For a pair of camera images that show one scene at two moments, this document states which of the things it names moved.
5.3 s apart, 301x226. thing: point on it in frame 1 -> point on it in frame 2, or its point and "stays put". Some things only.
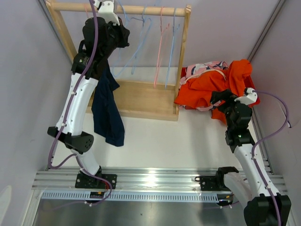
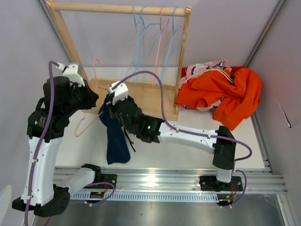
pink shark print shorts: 191,69 stays put
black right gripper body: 227,113 -> 114,112
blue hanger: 143,20 -> 136,25
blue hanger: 138,41 -> 164,23
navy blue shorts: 107,119 -> 117,149
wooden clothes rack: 148,100 stays put
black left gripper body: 117,38 -> 81,99
